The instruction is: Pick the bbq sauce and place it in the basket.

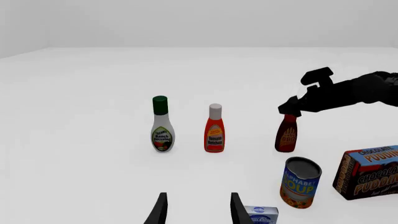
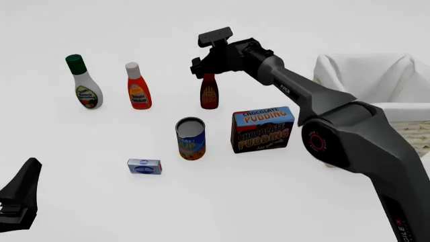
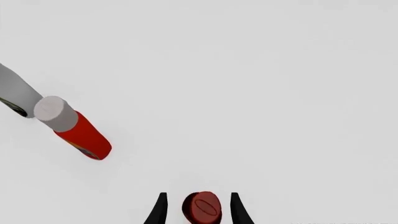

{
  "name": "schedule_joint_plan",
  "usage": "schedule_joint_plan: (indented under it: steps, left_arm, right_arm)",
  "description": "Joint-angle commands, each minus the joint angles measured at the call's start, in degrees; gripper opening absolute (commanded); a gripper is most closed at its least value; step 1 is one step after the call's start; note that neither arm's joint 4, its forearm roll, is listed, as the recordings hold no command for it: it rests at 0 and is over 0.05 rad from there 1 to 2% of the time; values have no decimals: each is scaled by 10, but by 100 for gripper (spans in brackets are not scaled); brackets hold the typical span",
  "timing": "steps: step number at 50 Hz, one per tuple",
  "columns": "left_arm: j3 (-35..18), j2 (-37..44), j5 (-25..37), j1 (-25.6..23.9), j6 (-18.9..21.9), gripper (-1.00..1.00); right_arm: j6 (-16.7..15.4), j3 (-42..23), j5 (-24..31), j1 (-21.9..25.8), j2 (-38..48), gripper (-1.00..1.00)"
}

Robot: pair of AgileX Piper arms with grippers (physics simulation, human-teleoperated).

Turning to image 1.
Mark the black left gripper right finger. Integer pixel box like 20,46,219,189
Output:
230,192,254,224

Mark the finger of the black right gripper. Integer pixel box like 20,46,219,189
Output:
277,95,303,118

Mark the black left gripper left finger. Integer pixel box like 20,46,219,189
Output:
143,192,169,224

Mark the blue and white food box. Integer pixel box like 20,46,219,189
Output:
243,205,279,224

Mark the alphabet soup can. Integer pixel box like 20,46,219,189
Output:
279,156,323,209

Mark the tomato ketchup bottle grey cap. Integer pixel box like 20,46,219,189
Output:
203,103,226,154

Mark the ranch dressing bottle green cap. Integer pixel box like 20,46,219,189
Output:
150,95,176,153

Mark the chocolate pudding box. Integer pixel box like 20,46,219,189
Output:
331,144,398,202

